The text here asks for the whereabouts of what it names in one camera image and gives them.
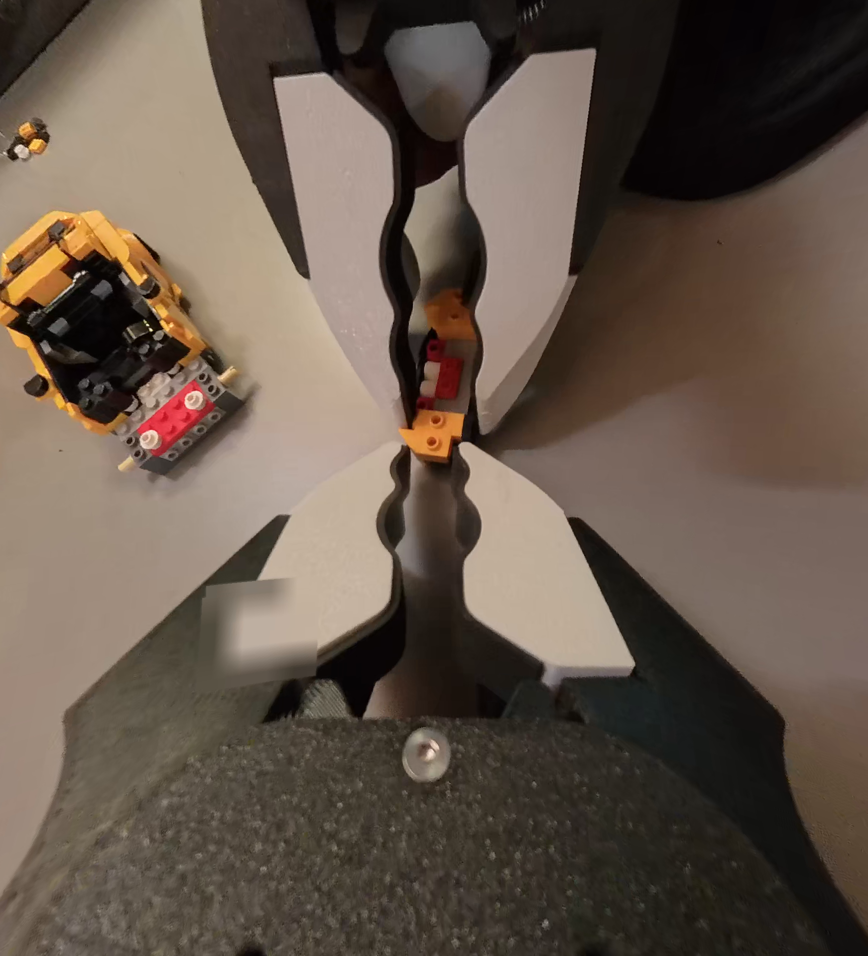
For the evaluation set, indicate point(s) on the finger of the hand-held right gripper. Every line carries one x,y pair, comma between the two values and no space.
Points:
531,209
336,209

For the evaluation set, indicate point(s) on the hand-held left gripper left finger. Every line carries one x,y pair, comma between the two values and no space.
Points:
336,538

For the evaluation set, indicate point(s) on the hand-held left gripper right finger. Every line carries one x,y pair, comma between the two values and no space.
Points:
546,582

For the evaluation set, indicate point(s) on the black red orange lego subassembly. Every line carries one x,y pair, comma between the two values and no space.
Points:
434,441

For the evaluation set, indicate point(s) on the small orange black lego assembly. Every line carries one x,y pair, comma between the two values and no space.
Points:
30,138

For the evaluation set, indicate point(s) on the orange lego car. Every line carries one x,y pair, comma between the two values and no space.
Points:
45,261

